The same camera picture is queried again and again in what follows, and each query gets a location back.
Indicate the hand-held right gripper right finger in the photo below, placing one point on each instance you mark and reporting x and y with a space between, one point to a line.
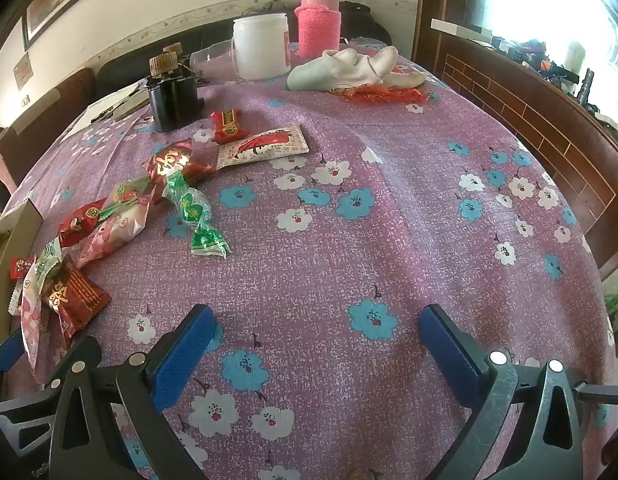
449 355

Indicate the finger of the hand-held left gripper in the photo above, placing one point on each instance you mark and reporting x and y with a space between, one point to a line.
9 417
6 351

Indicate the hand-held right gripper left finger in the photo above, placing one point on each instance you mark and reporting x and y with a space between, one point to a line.
184 355

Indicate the pink checkered snack packet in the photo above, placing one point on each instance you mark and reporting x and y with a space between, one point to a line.
31 325

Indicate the small red candy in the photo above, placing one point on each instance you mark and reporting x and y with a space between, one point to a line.
21 267

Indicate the dark red gold snack packet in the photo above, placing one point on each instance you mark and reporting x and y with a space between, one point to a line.
76 300

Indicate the pale green snack packet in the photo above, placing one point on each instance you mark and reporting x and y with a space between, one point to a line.
44 265

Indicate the cardboard box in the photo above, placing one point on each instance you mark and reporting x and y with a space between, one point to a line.
14 240

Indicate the red cartoon snack packet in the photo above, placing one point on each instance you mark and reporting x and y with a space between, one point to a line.
79 222

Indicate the red gold print snack packet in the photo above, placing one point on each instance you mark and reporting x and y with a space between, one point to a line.
176 160

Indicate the green twisted candy packet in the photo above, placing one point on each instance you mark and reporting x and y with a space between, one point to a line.
196 215

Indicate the pink white snack packet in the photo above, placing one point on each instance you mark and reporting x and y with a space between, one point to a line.
114 232

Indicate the purple floral tablecloth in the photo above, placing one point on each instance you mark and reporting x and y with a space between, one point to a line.
339 260

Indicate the green small candy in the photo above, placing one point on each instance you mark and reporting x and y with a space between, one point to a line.
131 191

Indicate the pink garment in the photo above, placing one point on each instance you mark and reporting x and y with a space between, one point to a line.
3 170

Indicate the long white red snack packet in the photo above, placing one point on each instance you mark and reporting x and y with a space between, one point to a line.
269 147

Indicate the small red green snack packet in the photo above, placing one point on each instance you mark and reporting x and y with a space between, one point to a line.
229 127

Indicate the brick pattern wooden cabinet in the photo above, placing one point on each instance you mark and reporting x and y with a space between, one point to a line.
539 130

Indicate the black jar with wooden lid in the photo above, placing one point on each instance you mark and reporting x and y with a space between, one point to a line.
164 107
189 92

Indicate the brown armchair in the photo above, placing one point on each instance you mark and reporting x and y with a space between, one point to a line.
54 105

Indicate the black pen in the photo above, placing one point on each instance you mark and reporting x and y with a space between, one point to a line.
105 115

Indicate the greenish notebook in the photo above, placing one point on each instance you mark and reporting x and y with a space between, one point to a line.
131 103

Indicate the white paper sheet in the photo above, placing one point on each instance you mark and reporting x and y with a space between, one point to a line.
96 105

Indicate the black sofa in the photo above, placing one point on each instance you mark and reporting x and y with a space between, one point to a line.
129 55

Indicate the dark clutter on cabinet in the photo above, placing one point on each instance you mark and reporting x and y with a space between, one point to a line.
564 70

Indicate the white cup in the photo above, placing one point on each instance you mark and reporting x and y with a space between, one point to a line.
261 50

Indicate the white cabinet top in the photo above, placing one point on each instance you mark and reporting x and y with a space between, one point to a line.
459 29

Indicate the dark bag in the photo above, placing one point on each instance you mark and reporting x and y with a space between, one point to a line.
364 20

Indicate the pink bottle with knitted sleeve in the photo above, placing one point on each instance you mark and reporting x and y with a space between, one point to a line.
316 25

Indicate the small wall frame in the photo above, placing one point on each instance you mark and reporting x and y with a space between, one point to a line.
24 72

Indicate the wooden door frame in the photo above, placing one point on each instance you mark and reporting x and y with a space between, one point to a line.
429 10

